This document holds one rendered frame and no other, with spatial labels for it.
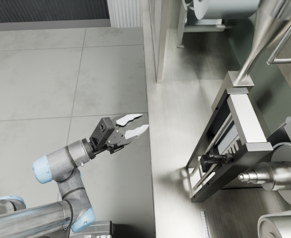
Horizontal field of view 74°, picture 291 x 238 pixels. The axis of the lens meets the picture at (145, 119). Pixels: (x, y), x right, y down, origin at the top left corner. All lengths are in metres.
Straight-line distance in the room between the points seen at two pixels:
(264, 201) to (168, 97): 0.68
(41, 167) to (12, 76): 2.48
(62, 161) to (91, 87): 1.93
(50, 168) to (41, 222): 0.13
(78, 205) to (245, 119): 0.51
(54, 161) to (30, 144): 1.67
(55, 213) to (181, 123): 0.71
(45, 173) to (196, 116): 0.78
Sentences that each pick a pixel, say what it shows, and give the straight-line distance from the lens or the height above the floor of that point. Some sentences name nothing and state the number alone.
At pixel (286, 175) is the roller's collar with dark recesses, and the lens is 0.53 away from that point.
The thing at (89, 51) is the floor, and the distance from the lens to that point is 3.00.
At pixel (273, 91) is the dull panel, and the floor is 1.04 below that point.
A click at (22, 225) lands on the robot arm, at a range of 0.59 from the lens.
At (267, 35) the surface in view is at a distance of 0.78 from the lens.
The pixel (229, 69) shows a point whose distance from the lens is 1.28.
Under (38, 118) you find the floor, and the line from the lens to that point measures 2.43.
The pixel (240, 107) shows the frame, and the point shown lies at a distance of 0.47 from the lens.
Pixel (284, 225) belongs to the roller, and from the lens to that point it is 0.66.
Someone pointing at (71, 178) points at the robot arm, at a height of 1.15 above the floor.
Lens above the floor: 1.78
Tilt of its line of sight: 57 degrees down
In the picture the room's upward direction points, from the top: straight up
